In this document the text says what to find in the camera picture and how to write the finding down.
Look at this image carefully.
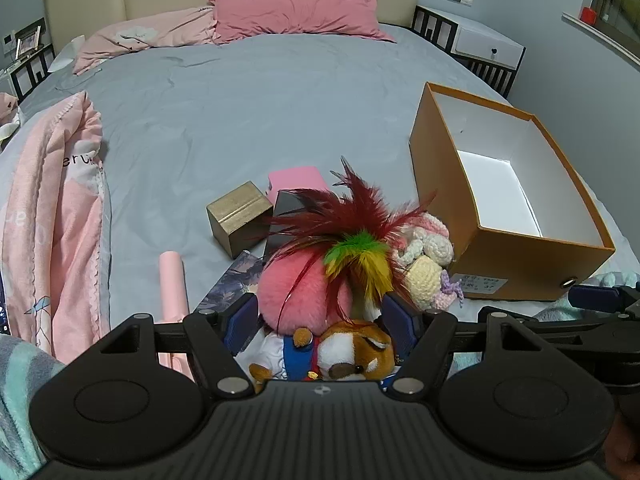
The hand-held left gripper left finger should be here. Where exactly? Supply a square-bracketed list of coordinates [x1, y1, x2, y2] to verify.
[97, 292, 261, 400]

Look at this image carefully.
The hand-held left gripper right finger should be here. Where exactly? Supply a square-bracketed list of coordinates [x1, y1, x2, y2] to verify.
[382, 292, 543, 398]

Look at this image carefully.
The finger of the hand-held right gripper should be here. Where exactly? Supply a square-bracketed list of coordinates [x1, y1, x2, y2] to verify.
[477, 305, 618, 348]
[569, 284, 640, 317]

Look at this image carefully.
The dark printed booklet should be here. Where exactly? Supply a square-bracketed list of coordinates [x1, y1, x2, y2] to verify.
[192, 250, 266, 316]

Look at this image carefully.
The brown plush toy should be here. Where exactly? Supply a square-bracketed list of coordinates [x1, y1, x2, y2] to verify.
[248, 320, 401, 395]

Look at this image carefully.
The crocheted yarn toy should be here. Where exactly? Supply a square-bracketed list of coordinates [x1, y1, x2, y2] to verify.
[390, 212, 466, 311]

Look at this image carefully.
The feather pompom toy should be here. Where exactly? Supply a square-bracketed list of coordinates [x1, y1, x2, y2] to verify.
[256, 156, 441, 336]

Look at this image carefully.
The pink selfie stick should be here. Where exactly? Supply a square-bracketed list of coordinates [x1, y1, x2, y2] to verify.
[159, 251, 196, 381]

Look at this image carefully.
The orange cardboard box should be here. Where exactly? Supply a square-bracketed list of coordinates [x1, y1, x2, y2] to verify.
[409, 81, 616, 302]

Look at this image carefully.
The gold gift box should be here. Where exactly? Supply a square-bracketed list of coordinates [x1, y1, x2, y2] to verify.
[206, 181, 275, 260]

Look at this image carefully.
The pink plastic case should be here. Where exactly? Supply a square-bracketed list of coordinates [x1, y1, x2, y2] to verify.
[266, 166, 333, 206]

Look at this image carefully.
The person's right hand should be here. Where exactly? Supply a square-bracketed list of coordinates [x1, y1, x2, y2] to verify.
[602, 400, 640, 478]

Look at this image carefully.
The bed with grey sheet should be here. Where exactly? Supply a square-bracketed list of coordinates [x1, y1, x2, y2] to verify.
[0, 25, 640, 361]

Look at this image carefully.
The pink printed quilt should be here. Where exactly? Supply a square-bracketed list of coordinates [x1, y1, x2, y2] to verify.
[0, 91, 113, 366]

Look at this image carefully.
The window sill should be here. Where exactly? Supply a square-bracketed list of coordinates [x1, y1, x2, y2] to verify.
[561, 11, 640, 68]

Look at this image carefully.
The white black-framed nightstand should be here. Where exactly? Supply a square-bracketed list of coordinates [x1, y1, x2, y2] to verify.
[411, 4, 527, 100]

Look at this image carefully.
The light pink pillow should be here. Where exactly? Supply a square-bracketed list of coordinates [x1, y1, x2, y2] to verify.
[72, 6, 218, 76]

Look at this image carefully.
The pink and white cloth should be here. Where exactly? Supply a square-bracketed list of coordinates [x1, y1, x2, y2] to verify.
[0, 92, 23, 143]

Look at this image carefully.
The dark pink pillow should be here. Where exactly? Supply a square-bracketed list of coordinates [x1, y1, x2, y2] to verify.
[206, 0, 398, 45]

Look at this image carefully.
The photo frame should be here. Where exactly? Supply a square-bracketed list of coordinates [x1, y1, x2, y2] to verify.
[14, 25, 43, 58]

